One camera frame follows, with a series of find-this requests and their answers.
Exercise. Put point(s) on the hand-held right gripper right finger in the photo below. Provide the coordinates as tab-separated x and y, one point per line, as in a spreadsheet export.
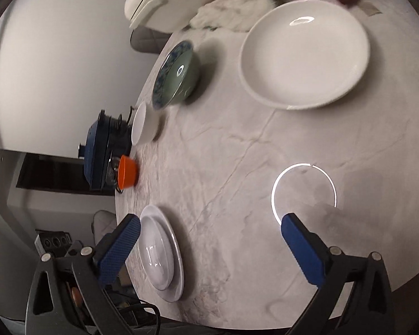
300	251

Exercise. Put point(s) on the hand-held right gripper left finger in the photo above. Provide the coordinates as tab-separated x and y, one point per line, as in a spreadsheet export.
120	247

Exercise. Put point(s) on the small white plate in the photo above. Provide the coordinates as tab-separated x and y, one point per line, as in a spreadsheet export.
157	247

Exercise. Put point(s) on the medium white plate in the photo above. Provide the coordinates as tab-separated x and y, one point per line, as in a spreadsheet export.
178	272

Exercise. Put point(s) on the small orange bowl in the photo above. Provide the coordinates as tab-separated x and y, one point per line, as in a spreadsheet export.
127	171

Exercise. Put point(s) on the white bowl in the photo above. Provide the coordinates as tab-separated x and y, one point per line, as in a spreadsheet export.
143	124

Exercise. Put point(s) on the dark patterned plate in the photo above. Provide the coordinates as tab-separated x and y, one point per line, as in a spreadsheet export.
174	73

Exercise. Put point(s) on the large white plate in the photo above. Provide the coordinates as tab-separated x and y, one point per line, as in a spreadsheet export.
303	52

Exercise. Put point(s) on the grey chair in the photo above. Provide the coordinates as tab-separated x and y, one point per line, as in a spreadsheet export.
146	40
103	225

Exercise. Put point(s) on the blue and black object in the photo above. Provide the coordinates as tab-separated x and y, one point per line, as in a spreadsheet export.
97	150

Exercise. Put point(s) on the piece of tape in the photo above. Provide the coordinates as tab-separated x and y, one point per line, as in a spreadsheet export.
370	8

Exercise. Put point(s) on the white rag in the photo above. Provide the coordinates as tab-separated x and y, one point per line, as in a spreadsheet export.
230	7

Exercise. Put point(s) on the black wall panel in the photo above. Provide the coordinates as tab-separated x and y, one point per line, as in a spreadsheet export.
56	174

